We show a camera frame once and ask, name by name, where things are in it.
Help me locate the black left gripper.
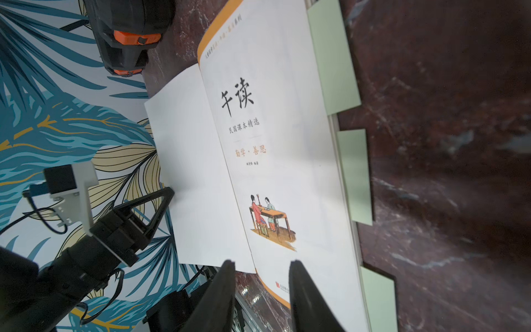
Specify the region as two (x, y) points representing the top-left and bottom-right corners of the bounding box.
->
(1, 188), (174, 331)

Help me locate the green sticky note bottom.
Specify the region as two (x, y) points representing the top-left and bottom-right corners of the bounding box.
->
(360, 267), (398, 332)

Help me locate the green sticky note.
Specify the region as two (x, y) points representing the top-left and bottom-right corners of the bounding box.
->
(307, 0), (361, 116)
(337, 129), (373, 225)
(360, 267), (398, 332)

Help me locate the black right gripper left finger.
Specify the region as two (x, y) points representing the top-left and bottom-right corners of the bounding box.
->
(181, 260), (236, 332)

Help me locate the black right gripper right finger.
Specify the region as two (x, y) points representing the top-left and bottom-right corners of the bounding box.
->
(288, 260), (344, 331)

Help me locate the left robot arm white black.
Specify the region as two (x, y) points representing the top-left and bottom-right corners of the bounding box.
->
(1, 188), (174, 331)

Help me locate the Chinese picture book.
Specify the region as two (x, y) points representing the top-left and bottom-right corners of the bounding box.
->
(145, 1), (369, 331)

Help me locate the green sticky note top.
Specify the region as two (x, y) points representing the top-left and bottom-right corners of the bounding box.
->
(307, 0), (361, 116)

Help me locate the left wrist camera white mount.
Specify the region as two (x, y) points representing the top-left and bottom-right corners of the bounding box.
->
(22, 161), (100, 237)

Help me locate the black plastic tool case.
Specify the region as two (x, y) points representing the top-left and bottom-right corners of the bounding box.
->
(83, 0), (176, 77)

